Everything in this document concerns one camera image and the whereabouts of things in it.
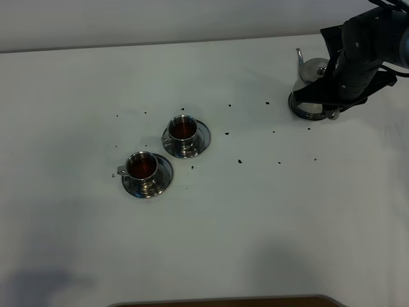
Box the steel saucer near cup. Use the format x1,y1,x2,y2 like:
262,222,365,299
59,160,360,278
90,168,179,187
121,153,174,198

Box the near stainless steel teacup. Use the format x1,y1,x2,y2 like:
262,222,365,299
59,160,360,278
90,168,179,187
117,151,158,186

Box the stainless steel teacup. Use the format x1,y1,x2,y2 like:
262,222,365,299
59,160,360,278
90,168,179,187
161,114,198,150
117,151,158,186

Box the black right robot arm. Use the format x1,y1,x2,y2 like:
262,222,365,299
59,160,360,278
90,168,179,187
288,1,408,121

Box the far steel cup saucer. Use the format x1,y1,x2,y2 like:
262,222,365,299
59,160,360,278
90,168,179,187
161,120,211,159

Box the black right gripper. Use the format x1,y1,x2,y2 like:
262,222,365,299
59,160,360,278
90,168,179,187
292,8,406,111

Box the steel teapot saucer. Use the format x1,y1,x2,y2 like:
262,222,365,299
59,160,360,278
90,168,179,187
288,93,326,121

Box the stainless steel teapot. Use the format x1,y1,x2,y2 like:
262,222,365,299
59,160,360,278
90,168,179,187
288,48,340,121

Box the far stainless steel teacup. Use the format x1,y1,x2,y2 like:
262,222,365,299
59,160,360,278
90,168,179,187
161,114,198,150

